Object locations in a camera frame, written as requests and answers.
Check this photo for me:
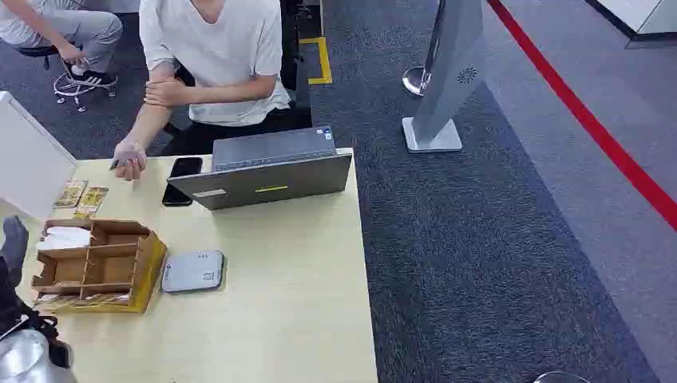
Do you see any yellow printed card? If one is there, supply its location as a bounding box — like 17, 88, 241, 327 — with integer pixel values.
53, 180, 89, 210
73, 185, 110, 219

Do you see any white card stack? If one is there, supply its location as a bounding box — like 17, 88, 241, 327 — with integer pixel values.
35, 226, 93, 251

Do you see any black smartphone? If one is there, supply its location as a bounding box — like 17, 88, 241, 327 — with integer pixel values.
160, 156, 204, 207

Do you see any grey laptop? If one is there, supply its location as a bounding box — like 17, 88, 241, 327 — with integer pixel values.
167, 125, 354, 212

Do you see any wooden card box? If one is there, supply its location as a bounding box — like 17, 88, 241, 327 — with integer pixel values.
30, 217, 168, 315

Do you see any white platform with dark edge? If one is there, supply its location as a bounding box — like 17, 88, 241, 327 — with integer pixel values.
584, 0, 677, 50

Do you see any red floor tape line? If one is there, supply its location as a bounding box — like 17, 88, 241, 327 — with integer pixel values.
485, 0, 677, 233

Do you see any black chair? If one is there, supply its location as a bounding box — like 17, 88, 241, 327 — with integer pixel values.
279, 0, 325, 129

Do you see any person in white shirt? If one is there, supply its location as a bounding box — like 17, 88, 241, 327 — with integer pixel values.
112, 0, 313, 183

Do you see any printed card stack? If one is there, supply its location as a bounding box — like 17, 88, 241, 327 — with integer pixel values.
34, 292, 131, 309

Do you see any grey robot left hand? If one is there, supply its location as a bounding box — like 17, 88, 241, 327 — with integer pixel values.
0, 215, 30, 290

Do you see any white board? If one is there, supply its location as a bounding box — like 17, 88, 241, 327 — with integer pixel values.
0, 90, 79, 219

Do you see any chrome stanchion base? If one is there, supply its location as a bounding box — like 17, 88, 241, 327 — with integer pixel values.
532, 370, 592, 383

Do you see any person's left hand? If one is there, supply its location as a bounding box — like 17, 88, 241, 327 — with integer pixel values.
144, 77, 184, 109

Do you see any grey kiosk stand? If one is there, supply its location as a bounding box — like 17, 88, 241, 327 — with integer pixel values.
401, 0, 488, 155

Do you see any person's right hand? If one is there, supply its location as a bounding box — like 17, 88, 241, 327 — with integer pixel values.
112, 139, 148, 183

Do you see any black stool with chrome ring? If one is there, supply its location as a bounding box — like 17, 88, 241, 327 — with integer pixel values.
15, 45, 118, 113

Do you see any chrome stanchion post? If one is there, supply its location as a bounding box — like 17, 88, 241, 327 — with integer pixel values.
401, 0, 446, 98

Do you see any person in grey trousers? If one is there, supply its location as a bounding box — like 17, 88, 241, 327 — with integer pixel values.
0, 0, 125, 89

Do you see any grey square card reader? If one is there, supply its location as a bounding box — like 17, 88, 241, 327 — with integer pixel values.
160, 249, 227, 295

